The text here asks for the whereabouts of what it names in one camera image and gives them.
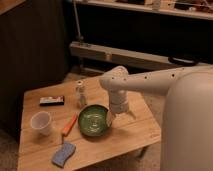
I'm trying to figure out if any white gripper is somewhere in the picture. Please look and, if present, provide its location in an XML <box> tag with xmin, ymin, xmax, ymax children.
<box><xmin>109</xmin><ymin>101</ymin><xmax>136</xmax><ymax>119</ymax></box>

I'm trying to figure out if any small clear plastic bottle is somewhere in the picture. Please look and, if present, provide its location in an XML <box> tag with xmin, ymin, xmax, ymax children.
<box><xmin>76</xmin><ymin>80</ymin><xmax>87</xmax><ymax>108</ymax></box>

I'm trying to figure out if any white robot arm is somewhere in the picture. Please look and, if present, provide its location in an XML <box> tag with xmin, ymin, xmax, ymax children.
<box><xmin>100</xmin><ymin>65</ymin><xmax>213</xmax><ymax>171</ymax></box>

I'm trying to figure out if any green ceramic bowl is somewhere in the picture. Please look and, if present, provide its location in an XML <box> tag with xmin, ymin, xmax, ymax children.
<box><xmin>78</xmin><ymin>104</ymin><xmax>111</xmax><ymax>137</ymax></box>

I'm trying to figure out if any long grey case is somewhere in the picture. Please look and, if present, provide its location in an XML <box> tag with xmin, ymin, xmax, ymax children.
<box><xmin>69</xmin><ymin>41</ymin><xmax>207</xmax><ymax>70</ymax></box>

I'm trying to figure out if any wooden table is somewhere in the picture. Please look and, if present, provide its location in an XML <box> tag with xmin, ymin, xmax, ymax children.
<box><xmin>18</xmin><ymin>77</ymin><xmax>161</xmax><ymax>171</ymax></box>

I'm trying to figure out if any dark flat snack box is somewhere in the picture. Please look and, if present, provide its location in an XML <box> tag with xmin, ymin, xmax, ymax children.
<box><xmin>39</xmin><ymin>96</ymin><xmax>64</xmax><ymax>106</ymax></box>

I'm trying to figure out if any blue sponge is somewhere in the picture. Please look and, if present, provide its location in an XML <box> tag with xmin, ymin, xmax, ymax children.
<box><xmin>51</xmin><ymin>142</ymin><xmax>76</xmax><ymax>168</ymax></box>

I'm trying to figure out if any metal pole stand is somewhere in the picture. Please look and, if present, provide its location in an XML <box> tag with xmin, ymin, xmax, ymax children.
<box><xmin>72</xmin><ymin>0</ymin><xmax>86</xmax><ymax>72</ymax></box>

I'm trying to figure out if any clear plastic cup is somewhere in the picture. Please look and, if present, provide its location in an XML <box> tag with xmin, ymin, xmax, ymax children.
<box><xmin>30</xmin><ymin>111</ymin><xmax>52</xmax><ymax>136</ymax></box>

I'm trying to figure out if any wooden shelf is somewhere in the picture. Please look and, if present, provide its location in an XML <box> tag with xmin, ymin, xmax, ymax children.
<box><xmin>75</xmin><ymin>0</ymin><xmax>213</xmax><ymax>21</ymax></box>

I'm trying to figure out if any black case handle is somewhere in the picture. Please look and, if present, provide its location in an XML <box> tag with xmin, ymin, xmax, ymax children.
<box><xmin>168</xmin><ymin>57</ymin><xmax>198</xmax><ymax>66</ymax></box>

